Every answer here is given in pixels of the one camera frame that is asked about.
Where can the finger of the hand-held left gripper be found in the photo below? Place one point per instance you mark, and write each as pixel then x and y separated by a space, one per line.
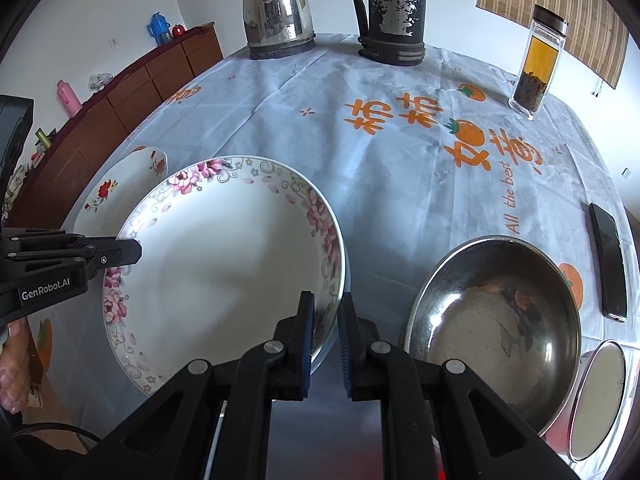
pixel 120 252

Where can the large steel bowl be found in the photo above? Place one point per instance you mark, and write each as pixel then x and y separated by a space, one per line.
pixel 500 320

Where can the small red ornament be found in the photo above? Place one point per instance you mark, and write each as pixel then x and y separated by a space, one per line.
pixel 178 31

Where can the white enamel bowl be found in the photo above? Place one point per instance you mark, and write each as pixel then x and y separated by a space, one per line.
pixel 597 400

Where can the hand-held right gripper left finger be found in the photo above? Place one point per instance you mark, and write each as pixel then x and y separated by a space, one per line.
pixel 306 345

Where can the orange printed white tablecloth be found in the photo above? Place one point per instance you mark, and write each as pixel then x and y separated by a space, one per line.
pixel 375 200

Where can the person's left hand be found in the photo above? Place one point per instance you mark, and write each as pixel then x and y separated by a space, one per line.
pixel 12 375

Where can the brown wooden sideboard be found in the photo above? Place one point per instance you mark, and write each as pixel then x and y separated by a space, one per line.
pixel 130 95

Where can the pink bottle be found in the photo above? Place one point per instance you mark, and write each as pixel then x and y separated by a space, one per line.
pixel 69 97

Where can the large pink floral plate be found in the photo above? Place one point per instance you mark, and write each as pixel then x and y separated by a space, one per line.
pixel 215 270

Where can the black smartphone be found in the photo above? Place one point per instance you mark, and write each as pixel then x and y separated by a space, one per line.
pixel 607 260

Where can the worn black thermos jug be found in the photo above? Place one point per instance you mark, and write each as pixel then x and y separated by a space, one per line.
pixel 395 5

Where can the small red floral plate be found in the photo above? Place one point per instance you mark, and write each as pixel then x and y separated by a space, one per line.
pixel 117 185

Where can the glass tea bottle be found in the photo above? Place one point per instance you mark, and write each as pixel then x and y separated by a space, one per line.
pixel 537 60

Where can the clear plastic bag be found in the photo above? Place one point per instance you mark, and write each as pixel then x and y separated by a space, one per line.
pixel 100 81

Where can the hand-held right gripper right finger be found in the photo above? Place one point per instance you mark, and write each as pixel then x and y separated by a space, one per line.
pixel 345 345

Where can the steel electric kettle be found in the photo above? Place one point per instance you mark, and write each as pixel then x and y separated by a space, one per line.
pixel 275 10

